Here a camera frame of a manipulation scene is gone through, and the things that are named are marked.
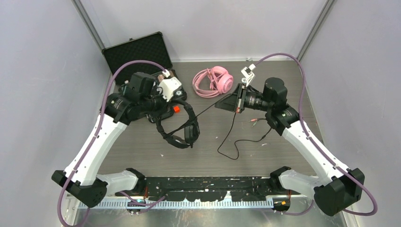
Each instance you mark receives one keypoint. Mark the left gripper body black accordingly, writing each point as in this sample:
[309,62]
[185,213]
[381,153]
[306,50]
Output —
[157,103]

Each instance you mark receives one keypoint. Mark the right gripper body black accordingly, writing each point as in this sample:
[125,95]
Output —
[250,99]

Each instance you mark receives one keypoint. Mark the pink headphones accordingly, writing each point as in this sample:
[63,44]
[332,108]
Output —
[220,82]

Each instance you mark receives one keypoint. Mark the black headphones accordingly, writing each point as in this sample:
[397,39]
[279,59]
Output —
[190,127]

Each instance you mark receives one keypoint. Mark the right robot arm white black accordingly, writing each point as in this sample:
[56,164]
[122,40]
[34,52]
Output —
[335,187]

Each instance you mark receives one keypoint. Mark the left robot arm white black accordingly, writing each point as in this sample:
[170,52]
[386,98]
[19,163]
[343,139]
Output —
[81,179]

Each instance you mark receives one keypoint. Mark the black poker chip case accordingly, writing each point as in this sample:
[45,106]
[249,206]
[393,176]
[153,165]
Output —
[136,64]

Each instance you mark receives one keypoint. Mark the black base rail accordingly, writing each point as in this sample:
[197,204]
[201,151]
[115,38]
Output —
[206,189]

